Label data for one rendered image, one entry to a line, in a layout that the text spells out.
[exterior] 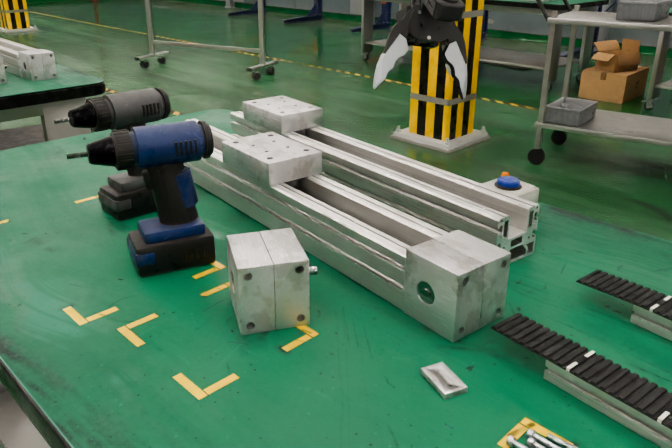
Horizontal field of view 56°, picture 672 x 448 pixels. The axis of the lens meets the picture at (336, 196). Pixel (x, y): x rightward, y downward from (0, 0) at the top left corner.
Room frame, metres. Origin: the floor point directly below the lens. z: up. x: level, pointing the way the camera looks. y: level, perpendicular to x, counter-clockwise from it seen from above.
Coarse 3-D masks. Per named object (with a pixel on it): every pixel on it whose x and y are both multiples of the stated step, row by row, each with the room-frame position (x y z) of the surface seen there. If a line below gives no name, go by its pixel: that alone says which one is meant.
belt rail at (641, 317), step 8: (640, 312) 0.70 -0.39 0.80; (648, 312) 0.69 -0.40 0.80; (632, 320) 0.71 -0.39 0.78; (640, 320) 0.70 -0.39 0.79; (648, 320) 0.70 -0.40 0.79; (656, 320) 0.68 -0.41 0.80; (664, 320) 0.68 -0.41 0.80; (648, 328) 0.69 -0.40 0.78; (656, 328) 0.68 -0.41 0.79; (664, 328) 0.68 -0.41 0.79; (664, 336) 0.67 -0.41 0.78
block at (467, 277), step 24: (432, 240) 0.76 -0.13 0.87; (456, 240) 0.76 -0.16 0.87; (480, 240) 0.76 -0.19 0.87; (408, 264) 0.73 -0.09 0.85; (432, 264) 0.69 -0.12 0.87; (456, 264) 0.69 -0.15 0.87; (480, 264) 0.69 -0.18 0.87; (504, 264) 0.72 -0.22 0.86; (408, 288) 0.72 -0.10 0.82; (432, 288) 0.69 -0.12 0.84; (456, 288) 0.66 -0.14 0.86; (480, 288) 0.69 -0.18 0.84; (504, 288) 0.72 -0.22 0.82; (408, 312) 0.72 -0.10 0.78; (432, 312) 0.69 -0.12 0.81; (456, 312) 0.66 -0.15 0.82; (480, 312) 0.69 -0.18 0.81; (456, 336) 0.66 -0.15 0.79
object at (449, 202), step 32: (256, 128) 1.38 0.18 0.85; (320, 128) 1.34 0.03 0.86; (352, 160) 1.12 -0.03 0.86; (384, 160) 1.15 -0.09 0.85; (384, 192) 1.04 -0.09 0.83; (416, 192) 0.98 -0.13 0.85; (448, 192) 0.96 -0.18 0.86; (480, 192) 0.97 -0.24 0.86; (448, 224) 0.92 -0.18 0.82; (480, 224) 0.89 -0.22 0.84; (512, 224) 0.91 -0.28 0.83; (512, 256) 0.89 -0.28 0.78
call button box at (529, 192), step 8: (488, 184) 1.06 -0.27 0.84; (496, 184) 1.05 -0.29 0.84; (520, 184) 1.05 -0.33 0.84; (528, 184) 1.06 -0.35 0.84; (512, 192) 1.02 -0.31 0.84; (520, 192) 1.02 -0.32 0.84; (528, 192) 1.03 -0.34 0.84; (536, 192) 1.04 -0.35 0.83; (528, 200) 1.03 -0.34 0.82; (536, 200) 1.04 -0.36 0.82
